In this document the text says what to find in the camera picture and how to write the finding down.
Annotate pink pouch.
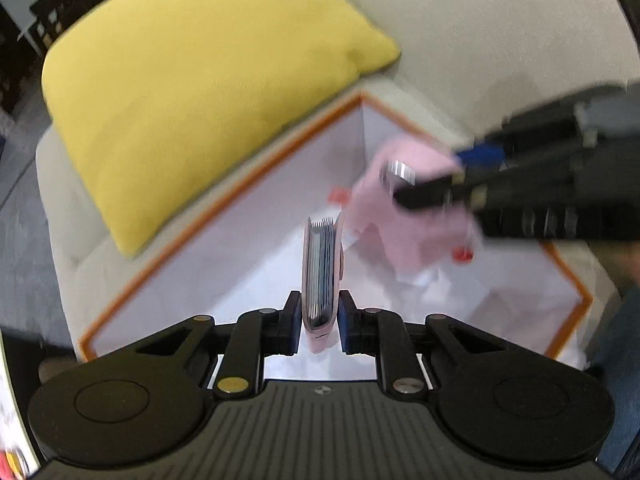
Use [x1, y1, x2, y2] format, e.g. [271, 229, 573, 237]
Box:
[327, 137, 483, 281]

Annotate person's jeans leg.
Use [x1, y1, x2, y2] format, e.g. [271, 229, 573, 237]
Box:
[587, 240, 640, 478]

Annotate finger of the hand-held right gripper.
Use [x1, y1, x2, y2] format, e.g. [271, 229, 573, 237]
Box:
[452, 102, 581, 170]
[382, 160, 483, 213]

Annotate beige sofa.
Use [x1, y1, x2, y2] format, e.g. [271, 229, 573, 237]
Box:
[34, 0, 640, 376]

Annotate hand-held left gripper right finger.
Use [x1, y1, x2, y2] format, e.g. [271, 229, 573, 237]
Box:
[337, 290, 501, 397]

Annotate yellow pillow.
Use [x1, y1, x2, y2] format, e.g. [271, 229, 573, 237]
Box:
[41, 0, 402, 260]

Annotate brown plush object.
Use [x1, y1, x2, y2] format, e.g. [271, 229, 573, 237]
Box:
[37, 355, 82, 382]

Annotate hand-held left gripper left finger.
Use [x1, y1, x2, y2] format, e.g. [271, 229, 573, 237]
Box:
[134, 290, 303, 401]

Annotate white box with orange edges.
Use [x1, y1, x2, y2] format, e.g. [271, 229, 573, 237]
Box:
[79, 91, 593, 383]

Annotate pink card holder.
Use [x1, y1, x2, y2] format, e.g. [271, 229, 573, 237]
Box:
[301, 212, 346, 354]

